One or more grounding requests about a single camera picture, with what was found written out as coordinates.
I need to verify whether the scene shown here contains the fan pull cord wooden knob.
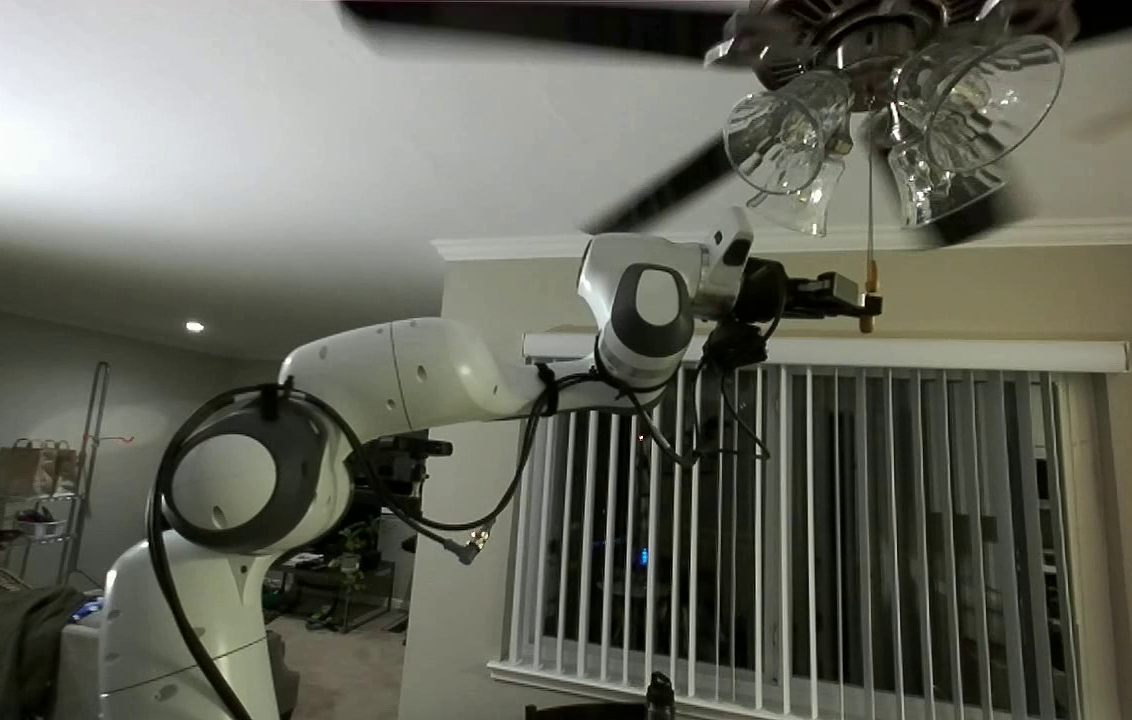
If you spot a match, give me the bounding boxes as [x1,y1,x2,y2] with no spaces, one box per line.
[861,157,887,335]

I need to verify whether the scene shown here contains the dark equipment pile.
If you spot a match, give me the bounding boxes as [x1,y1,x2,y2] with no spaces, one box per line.
[258,515,415,642]

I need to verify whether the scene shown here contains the thick black hose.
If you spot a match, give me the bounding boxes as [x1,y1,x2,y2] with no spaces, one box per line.
[138,378,366,720]

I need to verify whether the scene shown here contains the thin black cable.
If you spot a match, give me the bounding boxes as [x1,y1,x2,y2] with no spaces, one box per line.
[408,352,781,570]

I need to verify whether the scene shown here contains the green fabric bag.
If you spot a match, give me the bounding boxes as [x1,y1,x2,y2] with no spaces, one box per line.
[0,580,94,720]

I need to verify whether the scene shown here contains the small black object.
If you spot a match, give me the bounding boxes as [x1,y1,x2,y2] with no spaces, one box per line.
[640,674,680,720]

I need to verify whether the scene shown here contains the clear glass lamp shade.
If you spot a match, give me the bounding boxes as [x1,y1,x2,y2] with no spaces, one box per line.
[738,172,849,245]
[721,79,856,200]
[879,34,1071,234]

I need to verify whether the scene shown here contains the ceiling fan motor housing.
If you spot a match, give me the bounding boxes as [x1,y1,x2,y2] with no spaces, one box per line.
[721,0,1089,106]

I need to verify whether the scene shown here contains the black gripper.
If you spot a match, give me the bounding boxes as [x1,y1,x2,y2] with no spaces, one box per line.
[732,258,883,333]

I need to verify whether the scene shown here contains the white blinds headrail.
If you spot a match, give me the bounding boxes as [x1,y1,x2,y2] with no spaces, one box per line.
[516,327,1132,381]

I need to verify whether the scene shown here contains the dark ceiling fan blade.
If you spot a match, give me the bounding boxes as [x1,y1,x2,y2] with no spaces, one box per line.
[334,0,758,64]
[582,134,745,239]

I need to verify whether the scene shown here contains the white vertical window blinds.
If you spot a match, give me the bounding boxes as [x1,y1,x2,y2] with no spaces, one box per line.
[496,356,1089,720]

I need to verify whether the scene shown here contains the metal ladder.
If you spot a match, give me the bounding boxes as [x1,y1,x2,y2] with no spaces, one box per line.
[54,356,114,585]

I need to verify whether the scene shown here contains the cluttered shelf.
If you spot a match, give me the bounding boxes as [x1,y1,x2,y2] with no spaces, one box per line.
[0,431,75,538]

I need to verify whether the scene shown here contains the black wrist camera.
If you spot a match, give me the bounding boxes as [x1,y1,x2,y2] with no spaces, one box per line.
[698,318,772,378]

